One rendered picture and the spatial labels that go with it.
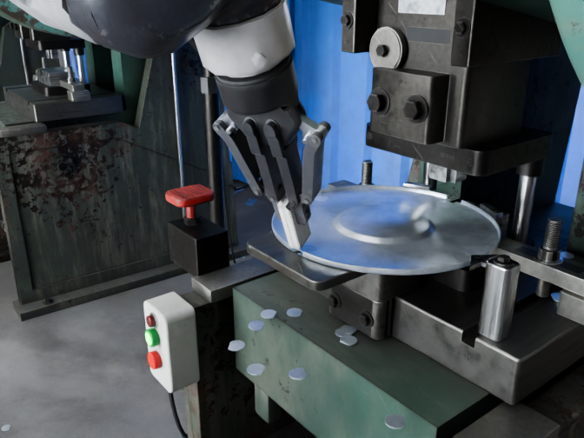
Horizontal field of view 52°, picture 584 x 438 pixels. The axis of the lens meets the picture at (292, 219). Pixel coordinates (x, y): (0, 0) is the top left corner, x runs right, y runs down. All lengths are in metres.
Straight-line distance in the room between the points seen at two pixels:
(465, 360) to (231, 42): 0.44
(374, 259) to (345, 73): 2.00
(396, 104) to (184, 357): 0.48
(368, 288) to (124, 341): 1.37
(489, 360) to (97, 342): 1.53
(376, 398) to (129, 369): 1.27
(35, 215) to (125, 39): 1.78
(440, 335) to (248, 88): 0.38
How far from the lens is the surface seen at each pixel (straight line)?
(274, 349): 0.87
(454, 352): 0.74
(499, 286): 0.68
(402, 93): 0.75
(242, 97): 0.55
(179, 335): 0.91
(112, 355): 1.98
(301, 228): 0.69
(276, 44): 0.53
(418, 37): 0.77
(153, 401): 1.77
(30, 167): 2.16
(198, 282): 0.95
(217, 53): 0.53
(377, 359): 0.76
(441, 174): 0.84
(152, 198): 2.33
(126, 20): 0.45
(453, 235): 0.77
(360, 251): 0.70
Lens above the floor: 1.07
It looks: 22 degrees down
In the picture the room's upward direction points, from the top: straight up
